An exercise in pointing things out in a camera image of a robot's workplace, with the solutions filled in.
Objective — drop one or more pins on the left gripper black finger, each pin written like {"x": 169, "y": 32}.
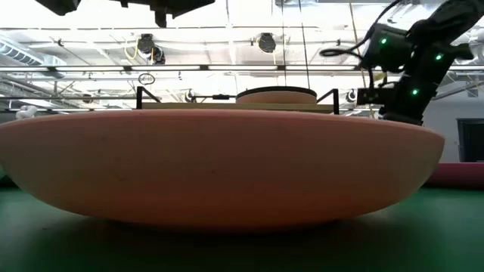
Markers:
{"x": 162, "y": 13}
{"x": 181, "y": 2}

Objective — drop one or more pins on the magenta plate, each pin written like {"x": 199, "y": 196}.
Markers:
{"x": 459, "y": 174}

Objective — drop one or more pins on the small salmon plate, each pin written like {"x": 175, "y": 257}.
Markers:
{"x": 276, "y": 99}

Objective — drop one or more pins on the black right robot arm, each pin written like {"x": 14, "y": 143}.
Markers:
{"x": 427, "y": 68}

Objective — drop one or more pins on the long ceiling light bar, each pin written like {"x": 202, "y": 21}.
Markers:
{"x": 162, "y": 68}

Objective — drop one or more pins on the white rounded object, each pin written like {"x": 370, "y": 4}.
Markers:
{"x": 26, "y": 112}

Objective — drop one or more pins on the large pink bowl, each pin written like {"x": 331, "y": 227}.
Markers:
{"x": 227, "y": 170}

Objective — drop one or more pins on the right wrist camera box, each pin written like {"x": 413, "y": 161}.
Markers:
{"x": 372, "y": 96}

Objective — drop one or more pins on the ribbed ceiling air duct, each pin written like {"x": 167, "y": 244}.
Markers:
{"x": 22, "y": 54}

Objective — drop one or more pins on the black metal bar frame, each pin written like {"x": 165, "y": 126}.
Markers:
{"x": 221, "y": 97}

